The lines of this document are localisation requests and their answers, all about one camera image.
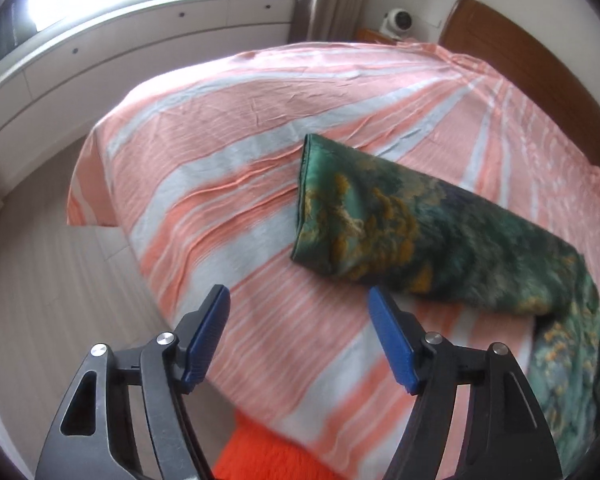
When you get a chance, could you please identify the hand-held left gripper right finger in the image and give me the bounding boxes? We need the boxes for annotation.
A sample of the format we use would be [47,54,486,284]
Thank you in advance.
[367,286,565,480]

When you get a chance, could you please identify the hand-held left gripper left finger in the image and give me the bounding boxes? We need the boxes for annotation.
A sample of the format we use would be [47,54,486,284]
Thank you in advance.
[34,284,231,480]

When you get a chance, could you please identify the green floral garment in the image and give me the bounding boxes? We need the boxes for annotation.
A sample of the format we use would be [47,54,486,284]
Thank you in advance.
[290,133,600,478]

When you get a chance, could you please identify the orange fuzzy cloth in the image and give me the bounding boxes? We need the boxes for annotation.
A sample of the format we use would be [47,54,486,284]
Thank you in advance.
[212,410,398,480]

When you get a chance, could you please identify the pink striped bed sheet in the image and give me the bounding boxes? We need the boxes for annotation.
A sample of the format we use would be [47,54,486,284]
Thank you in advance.
[66,40,600,480]

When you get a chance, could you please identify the white window bench cabinet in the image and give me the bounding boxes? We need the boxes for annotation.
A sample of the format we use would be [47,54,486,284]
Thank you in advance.
[0,0,301,191]

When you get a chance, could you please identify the wooden nightstand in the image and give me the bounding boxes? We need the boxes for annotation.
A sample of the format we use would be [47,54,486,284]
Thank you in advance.
[356,27,397,45]

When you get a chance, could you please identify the wooden headboard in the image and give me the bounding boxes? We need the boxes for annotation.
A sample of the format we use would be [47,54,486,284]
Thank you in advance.
[437,0,600,173]

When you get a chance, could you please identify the beige curtain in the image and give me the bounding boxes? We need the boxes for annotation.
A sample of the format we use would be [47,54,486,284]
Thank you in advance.
[287,0,376,43]

